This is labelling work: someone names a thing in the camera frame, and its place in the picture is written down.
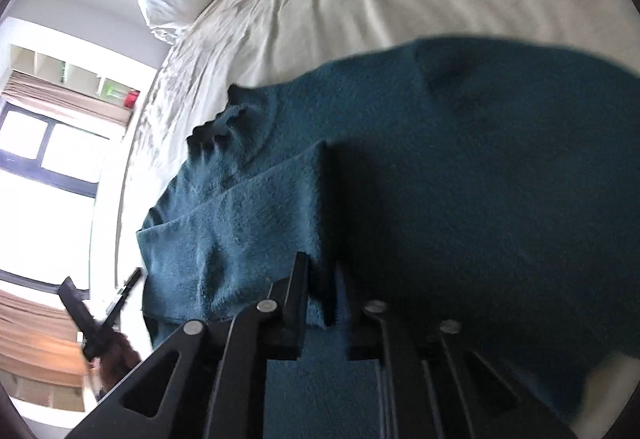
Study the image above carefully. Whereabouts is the dark teal fleece garment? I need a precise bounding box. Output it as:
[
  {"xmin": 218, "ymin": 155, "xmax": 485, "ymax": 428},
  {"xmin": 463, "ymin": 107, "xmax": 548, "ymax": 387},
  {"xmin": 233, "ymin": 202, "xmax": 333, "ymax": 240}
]
[{"xmin": 137, "ymin": 38, "xmax": 639, "ymax": 438}]

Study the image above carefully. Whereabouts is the person's left hand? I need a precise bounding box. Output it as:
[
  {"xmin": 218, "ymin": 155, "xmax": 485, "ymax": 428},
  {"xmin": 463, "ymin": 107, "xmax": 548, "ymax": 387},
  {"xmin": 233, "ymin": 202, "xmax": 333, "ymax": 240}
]
[{"xmin": 93, "ymin": 332, "xmax": 141, "ymax": 398}]

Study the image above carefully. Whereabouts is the dark framed window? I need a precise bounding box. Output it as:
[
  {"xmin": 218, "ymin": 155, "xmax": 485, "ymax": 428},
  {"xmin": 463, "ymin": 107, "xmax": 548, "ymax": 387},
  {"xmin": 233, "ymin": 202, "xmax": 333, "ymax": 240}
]
[{"xmin": 1, "ymin": 103, "xmax": 112, "ymax": 298}]

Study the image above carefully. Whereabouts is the red box on shelf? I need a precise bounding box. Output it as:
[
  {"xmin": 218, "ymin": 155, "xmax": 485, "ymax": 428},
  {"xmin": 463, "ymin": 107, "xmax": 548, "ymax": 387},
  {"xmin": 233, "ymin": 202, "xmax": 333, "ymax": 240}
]
[{"xmin": 124, "ymin": 90, "xmax": 140, "ymax": 110}]

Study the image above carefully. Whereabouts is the brown roman blind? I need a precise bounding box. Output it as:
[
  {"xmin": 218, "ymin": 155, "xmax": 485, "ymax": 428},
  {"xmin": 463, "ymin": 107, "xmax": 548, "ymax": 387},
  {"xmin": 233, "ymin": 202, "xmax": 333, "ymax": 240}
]
[{"xmin": 1, "ymin": 70, "xmax": 131, "ymax": 127}]

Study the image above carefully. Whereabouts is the beige bed sheet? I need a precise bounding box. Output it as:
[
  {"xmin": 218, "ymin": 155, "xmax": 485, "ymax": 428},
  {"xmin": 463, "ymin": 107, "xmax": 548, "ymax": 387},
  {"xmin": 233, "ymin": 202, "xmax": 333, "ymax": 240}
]
[{"xmin": 120, "ymin": 0, "xmax": 639, "ymax": 438}]

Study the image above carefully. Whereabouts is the white wall shelf unit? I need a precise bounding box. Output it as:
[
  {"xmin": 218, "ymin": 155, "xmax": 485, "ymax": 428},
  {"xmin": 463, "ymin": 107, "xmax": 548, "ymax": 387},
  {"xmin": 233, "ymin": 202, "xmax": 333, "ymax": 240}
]
[{"xmin": 10, "ymin": 44, "xmax": 138, "ymax": 107}]

